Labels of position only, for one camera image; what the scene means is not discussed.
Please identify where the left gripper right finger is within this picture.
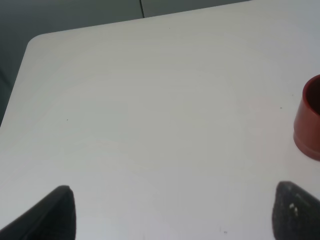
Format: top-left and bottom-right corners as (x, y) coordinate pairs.
(271, 181), (320, 240)

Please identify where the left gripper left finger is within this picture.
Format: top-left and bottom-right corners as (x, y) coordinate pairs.
(0, 185), (77, 240)

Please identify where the red plastic cup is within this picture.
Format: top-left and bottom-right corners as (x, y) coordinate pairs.
(293, 75), (320, 161)

